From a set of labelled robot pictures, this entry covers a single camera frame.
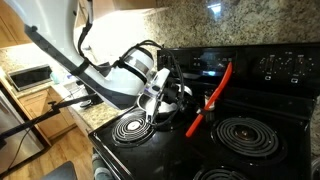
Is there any wooden base cabinet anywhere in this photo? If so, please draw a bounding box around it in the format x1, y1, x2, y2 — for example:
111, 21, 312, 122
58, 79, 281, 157
19, 87, 75, 140

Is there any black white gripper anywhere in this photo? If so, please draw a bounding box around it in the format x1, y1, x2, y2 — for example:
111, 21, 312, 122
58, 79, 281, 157
159, 77, 209, 116

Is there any dark chair seat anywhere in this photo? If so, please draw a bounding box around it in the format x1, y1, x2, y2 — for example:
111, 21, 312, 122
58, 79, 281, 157
41, 161, 77, 180

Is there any hanging kitchen towel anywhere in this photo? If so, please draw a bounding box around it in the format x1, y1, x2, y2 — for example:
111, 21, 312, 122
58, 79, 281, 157
92, 153, 114, 180

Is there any red silicone spatula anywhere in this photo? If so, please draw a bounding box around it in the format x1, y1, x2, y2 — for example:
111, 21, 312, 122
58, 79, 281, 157
185, 62, 233, 138

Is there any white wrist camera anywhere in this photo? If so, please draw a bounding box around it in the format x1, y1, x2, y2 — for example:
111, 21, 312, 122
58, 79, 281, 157
145, 68, 170, 123

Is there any black coffee maker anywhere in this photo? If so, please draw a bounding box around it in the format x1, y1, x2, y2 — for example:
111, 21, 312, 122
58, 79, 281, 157
76, 80, 103, 108

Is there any silver toaster oven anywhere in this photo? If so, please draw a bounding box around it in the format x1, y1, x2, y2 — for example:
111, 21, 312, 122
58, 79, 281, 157
8, 64, 52, 91

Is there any small spice jar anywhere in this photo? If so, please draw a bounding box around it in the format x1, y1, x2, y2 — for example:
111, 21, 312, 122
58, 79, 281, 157
204, 90, 215, 111

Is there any wooden upper cabinet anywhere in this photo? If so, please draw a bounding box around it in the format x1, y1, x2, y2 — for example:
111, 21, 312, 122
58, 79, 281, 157
0, 0, 31, 48

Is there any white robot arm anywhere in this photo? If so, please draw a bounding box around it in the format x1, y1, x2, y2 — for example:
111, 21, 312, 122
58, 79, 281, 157
4, 0, 169, 114

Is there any black electric stove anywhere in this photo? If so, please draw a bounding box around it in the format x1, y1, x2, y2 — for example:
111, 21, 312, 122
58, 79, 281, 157
89, 43, 320, 180

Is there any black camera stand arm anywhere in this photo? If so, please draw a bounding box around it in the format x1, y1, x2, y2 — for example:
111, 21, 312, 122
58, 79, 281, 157
0, 95, 90, 149

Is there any stainless steel pan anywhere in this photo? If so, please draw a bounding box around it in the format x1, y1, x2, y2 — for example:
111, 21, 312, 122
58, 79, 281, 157
137, 84, 181, 115

